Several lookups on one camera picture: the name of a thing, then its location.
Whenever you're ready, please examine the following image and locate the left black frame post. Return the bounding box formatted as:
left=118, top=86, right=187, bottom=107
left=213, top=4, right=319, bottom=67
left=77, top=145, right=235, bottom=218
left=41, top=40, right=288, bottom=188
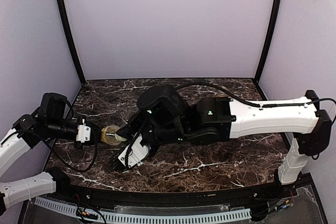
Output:
left=56, top=0, right=86, bottom=86

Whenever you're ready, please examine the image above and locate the black frame post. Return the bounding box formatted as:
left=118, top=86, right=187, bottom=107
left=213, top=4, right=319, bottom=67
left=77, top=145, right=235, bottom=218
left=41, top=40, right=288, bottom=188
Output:
left=254, top=0, right=281, bottom=83
left=56, top=0, right=86, bottom=86

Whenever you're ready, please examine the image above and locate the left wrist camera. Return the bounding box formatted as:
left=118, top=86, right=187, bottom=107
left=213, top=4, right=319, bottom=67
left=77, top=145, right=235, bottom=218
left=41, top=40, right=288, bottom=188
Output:
left=76, top=123, right=91, bottom=144

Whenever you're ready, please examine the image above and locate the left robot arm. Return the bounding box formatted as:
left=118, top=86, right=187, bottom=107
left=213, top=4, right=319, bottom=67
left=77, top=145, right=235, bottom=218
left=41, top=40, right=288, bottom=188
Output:
left=1, top=93, right=101, bottom=214

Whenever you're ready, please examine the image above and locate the white slotted cable duct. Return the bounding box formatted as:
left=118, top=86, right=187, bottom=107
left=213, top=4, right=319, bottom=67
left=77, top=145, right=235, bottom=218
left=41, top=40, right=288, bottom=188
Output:
left=35, top=197, right=251, bottom=223

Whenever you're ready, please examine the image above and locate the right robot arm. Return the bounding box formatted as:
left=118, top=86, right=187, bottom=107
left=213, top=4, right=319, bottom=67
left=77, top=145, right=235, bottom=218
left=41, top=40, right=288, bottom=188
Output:
left=110, top=84, right=335, bottom=186

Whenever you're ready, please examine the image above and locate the yellow tea bottle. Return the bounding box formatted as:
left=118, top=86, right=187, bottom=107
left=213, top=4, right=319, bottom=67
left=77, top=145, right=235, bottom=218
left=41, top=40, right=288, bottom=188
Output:
left=101, top=125, right=122, bottom=146

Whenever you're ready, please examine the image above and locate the right black frame post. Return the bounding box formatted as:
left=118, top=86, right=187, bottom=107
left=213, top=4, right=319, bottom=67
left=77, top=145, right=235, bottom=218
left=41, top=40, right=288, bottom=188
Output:
left=254, top=0, right=281, bottom=83

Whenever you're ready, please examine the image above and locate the cream white bottle cap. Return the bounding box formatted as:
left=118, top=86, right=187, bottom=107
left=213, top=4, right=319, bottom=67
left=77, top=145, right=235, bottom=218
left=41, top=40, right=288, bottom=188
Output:
left=115, top=134, right=127, bottom=142

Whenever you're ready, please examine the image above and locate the black front rail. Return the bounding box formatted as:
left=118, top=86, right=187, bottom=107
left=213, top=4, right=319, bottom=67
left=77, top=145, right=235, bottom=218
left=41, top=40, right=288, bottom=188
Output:
left=65, top=183, right=275, bottom=208

